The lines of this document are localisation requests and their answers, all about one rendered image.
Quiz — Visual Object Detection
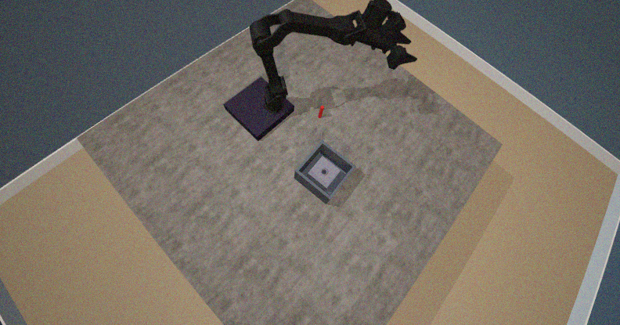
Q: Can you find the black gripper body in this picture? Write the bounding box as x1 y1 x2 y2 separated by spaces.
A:
370 27 406 70

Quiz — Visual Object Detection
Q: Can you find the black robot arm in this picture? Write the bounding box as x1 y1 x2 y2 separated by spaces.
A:
250 0 406 115

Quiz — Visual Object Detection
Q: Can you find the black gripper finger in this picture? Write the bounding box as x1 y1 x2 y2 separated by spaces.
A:
399 53 417 65
395 31 411 44

